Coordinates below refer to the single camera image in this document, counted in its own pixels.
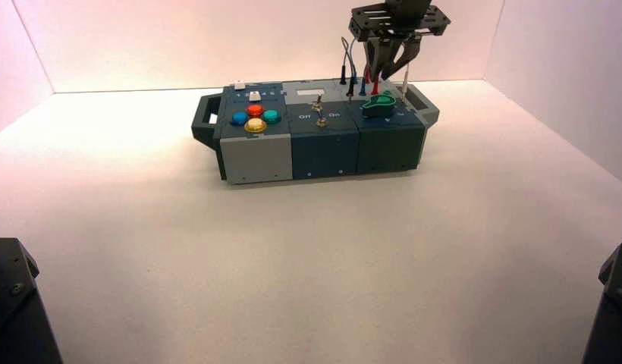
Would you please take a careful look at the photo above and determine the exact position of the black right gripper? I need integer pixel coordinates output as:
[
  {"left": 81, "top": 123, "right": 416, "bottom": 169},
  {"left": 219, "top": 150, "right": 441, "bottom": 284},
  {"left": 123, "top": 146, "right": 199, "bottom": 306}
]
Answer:
[{"left": 347, "top": 0, "right": 451, "bottom": 81}]

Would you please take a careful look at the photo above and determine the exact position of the red jumper wire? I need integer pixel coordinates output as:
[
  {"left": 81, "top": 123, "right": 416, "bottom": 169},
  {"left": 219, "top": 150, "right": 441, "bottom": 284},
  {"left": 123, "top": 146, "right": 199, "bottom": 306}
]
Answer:
[{"left": 363, "top": 64, "right": 382, "bottom": 96}]

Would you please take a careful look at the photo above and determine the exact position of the green rotary knob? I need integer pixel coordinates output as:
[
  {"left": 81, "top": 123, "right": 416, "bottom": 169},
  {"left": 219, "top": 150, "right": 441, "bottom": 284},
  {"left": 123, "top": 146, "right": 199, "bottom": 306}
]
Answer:
[{"left": 361, "top": 94, "right": 398, "bottom": 120}]

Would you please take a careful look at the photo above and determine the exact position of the blue grey task box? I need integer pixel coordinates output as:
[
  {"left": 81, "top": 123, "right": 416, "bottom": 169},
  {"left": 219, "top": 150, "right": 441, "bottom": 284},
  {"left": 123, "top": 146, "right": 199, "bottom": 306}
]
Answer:
[{"left": 191, "top": 79, "right": 441, "bottom": 185}]

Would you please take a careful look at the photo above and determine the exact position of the black jumper wire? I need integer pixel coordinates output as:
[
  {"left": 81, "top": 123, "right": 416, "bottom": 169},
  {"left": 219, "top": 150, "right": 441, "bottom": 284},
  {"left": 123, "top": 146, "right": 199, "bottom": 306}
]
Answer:
[{"left": 339, "top": 36, "right": 357, "bottom": 99}]

